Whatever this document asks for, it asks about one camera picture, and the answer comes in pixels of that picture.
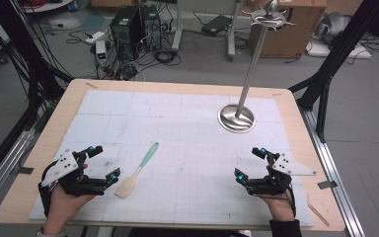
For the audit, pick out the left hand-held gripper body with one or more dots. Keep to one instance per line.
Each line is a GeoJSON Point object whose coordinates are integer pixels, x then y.
{"type": "Point", "coordinates": [64, 166]}

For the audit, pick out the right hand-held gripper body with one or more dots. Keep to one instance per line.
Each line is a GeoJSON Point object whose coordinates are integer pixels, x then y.
{"type": "Point", "coordinates": [289, 166]}

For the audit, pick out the steel utensil stand with hooks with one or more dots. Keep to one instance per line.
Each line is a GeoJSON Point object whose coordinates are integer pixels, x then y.
{"type": "Point", "coordinates": [237, 120]}

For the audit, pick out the person's left hand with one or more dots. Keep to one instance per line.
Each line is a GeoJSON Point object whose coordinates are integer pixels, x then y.
{"type": "Point", "coordinates": [64, 207]}

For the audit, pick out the person's right hand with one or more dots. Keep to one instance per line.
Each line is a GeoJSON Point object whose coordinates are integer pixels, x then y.
{"type": "Point", "coordinates": [279, 207]}

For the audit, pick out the black tape piece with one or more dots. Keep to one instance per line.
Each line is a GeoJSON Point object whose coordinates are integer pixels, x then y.
{"type": "Point", "coordinates": [327, 184]}
{"type": "Point", "coordinates": [24, 170]}

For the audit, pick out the thin wooden stick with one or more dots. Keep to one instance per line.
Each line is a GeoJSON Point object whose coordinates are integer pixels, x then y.
{"type": "Point", "coordinates": [318, 214]}

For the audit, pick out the light wooden table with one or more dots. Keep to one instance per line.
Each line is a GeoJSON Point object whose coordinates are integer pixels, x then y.
{"type": "Point", "coordinates": [18, 200]}

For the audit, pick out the brown tape piece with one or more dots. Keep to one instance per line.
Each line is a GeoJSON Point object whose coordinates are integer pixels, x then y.
{"type": "Point", "coordinates": [91, 85]}

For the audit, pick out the white gridded mat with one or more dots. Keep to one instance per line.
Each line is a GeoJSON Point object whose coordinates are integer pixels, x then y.
{"type": "Point", "coordinates": [184, 138]}

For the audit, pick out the wristwatch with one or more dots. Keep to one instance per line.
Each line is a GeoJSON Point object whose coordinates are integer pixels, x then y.
{"type": "Point", "coordinates": [40, 232]}

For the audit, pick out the small white device with display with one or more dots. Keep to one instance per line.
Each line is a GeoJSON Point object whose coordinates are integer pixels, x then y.
{"type": "Point", "coordinates": [101, 52]}

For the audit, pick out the white power strip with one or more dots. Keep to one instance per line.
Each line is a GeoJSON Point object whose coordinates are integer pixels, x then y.
{"type": "Point", "coordinates": [94, 37]}

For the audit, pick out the brown cardboard box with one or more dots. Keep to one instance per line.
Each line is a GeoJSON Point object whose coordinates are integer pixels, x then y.
{"type": "Point", "coordinates": [286, 33]}

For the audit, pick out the white metal stand leg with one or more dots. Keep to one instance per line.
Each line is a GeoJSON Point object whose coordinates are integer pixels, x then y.
{"type": "Point", "coordinates": [233, 33]}
{"type": "Point", "coordinates": [177, 26]}

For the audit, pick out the large black computer tower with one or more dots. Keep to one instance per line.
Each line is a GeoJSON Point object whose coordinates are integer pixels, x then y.
{"type": "Point", "coordinates": [125, 33]}

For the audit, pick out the flat white board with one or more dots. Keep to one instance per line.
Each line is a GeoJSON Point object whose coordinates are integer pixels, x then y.
{"type": "Point", "coordinates": [342, 51]}

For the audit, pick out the flat black box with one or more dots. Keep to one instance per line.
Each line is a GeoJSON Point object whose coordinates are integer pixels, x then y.
{"type": "Point", "coordinates": [216, 25]}

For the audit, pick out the small black computer tower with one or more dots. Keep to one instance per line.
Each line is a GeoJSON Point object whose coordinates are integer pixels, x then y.
{"type": "Point", "coordinates": [151, 28]}

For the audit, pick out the grey rounded device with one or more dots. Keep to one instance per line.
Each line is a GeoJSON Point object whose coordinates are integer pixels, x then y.
{"type": "Point", "coordinates": [330, 26]}

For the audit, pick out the aluminium rail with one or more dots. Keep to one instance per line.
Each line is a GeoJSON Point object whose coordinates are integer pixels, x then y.
{"type": "Point", "coordinates": [0, 168]}
{"type": "Point", "coordinates": [335, 174]}

